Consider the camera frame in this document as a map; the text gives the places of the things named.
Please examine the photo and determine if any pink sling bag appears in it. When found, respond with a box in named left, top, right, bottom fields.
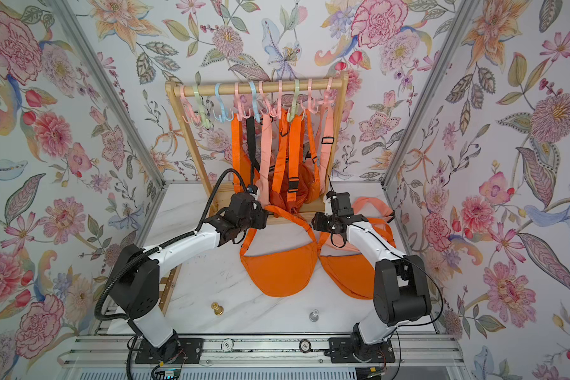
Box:
left=353, top=197, right=394, bottom=242

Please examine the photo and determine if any orange sling bag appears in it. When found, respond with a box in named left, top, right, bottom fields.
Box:
left=239, top=205, right=320, bottom=298
left=318, top=218, right=395, bottom=300

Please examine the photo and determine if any black bag strap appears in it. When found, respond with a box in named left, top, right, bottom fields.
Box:
left=245, top=116, right=260, bottom=186

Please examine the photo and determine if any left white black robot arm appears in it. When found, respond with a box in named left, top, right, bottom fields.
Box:
left=94, top=168, right=269, bottom=363

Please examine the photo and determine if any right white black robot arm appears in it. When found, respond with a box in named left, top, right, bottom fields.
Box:
left=312, top=191, right=432, bottom=362

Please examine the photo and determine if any rust orange bag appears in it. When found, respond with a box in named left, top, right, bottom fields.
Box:
left=269, top=164, right=321, bottom=215

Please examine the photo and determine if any far right pink bag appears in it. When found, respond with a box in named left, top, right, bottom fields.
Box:
left=319, top=101, right=334, bottom=193

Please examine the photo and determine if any gold chess piece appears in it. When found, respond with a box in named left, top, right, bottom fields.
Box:
left=211, top=302, right=224, bottom=316

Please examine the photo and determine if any silver chess piece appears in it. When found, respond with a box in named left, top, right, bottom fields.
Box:
left=309, top=310, right=319, bottom=322

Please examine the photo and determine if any wooden chessboard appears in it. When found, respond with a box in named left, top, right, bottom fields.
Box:
left=158, top=265, right=181, bottom=315

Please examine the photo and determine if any wooden clothes rack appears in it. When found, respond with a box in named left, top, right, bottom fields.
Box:
left=165, top=74, right=350, bottom=222

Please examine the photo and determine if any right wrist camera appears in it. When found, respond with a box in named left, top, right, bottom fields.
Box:
left=324, top=190, right=337, bottom=216

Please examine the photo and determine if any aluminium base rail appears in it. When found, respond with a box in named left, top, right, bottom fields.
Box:
left=57, top=332, right=465, bottom=369

